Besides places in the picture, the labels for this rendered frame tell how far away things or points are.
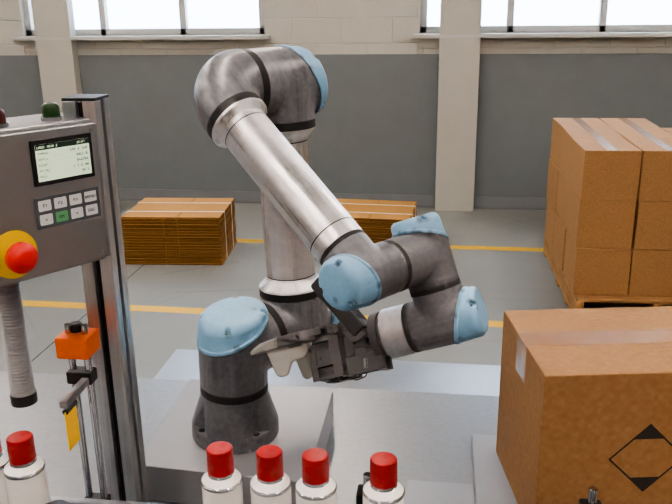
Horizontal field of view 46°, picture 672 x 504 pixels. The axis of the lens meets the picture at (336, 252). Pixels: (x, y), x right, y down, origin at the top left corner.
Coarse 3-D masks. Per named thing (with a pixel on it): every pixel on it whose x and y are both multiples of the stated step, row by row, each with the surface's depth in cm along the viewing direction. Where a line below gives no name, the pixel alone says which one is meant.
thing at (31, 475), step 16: (16, 432) 102; (16, 448) 100; (32, 448) 101; (16, 464) 100; (32, 464) 102; (16, 480) 100; (32, 480) 101; (16, 496) 101; (32, 496) 101; (48, 496) 104
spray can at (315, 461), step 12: (312, 456) 96; (324, 456) 96; (312, 468) 95; (324, 468) 95; (300, 480) 98; (312, 480) 96; (324, 480) 96; (300, 492) 96; (312, 492) 96; (324, 492) 96; (336, 492) 98
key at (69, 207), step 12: (72, 192) 99; (84, 192) 101; (96, 192) 102; (36, 204) 96; (48, 204) 97; (60, 204) 98; (72, 204) 100; (84, 204) 101; (96, 204) 102; (36, 216) 96; (48, 216) 98; (60, 216) 99; (72, 216) 100; (84, 216) 101; (96, 216) 103
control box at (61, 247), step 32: (0, 128) 93; (32, 128) 95; (64, 128) 97; (0, 160) 92; (96, 160) 101; (0, 192) 93; (32, 192) 95; (64, 192) 99; (0, 224) 93; (32, 224) 96; (64, 224) 100; (96, 224) 103; (0, 256) 94; (64, 256) 100; (96, 256) 104
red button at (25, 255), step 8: (16, 248) 93; (24, 248) 93; (32, 248) 94; (8, 256) 92; (16, 256) 93; (24, 256) 93; (32, 256) 94; (8, 264) 93; (16, 264) 93; (24, 264) 93; (32, 264) 94; (16, 272) 94; (24, 272) 94
